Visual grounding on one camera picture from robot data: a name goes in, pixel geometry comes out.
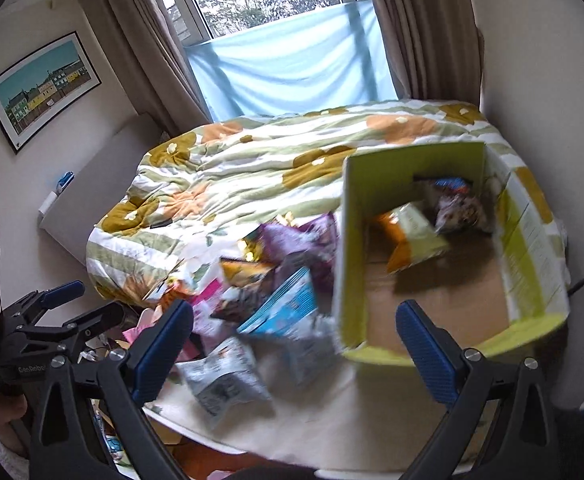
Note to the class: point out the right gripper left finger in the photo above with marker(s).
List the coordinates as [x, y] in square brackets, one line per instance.
[66, 442]

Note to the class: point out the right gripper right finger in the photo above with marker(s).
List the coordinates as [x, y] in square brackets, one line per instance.
[521, 441]

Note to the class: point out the dark red sponge cake bag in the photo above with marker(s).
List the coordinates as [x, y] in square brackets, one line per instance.
[452, 205]

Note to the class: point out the pink striped snack bag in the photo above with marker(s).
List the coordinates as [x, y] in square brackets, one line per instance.
[208, 332]

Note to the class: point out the gold pillow chocolate bag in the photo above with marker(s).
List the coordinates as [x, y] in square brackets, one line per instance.
[250, 284]

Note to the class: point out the left hand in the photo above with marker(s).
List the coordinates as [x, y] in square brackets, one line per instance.
[11, 408]

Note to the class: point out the white headboard panel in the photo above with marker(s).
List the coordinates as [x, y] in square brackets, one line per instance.
[99, 186]

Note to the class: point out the white grey printed snack bag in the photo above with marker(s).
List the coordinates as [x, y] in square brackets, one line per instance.
[226, 377]

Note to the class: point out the green cardboard box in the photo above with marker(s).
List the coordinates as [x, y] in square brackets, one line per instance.
[493, 291]

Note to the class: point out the orange green chips bag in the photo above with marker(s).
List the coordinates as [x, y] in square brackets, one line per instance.
[413, 237]

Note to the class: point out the floral striped quilt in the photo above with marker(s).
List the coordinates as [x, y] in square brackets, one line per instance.
[192, 196]

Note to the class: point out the blue snack bag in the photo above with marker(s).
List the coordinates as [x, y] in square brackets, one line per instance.
[290, 318]

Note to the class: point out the framed street painting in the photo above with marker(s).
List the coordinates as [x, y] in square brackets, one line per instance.
[41, 86]

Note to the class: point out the purple snack bag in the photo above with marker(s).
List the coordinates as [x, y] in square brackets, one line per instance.
[311, 245]

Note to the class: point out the left beige curtain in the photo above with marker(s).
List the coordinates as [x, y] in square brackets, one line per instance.
[142, 47]

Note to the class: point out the beige curtain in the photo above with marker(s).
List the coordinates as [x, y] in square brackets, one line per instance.
[142, 47]
[433, 48]

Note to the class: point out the light blue cloth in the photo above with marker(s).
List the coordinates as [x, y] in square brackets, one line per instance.
[325, 58]

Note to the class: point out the right beige curtain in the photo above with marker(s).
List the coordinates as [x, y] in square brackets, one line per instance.
[433, 48]

